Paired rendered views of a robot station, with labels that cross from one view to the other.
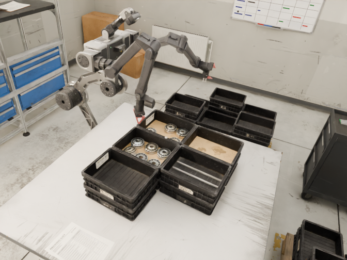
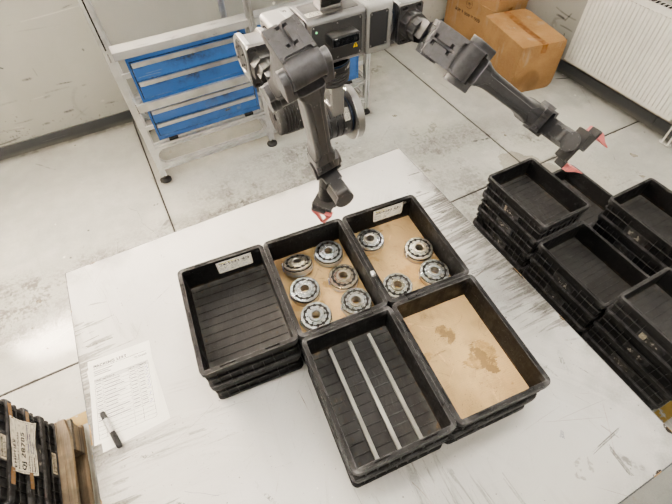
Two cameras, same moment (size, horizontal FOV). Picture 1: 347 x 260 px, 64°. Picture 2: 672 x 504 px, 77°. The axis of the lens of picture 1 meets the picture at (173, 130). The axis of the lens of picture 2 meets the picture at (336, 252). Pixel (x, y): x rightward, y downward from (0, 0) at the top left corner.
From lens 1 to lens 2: 106 cm
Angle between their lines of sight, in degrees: 35
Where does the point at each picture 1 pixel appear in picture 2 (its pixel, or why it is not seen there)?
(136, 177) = (271, 324)
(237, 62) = not seen: outside the picture
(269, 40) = not seen: outside the picture
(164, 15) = not seen: outside the picture
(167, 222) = (271, 441)
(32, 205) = (128, 281)
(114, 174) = (242, 298)
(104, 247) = (150, 416)
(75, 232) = (138, 362)
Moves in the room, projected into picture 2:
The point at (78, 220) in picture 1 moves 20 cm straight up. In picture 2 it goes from (158, 343) to (135, 316)
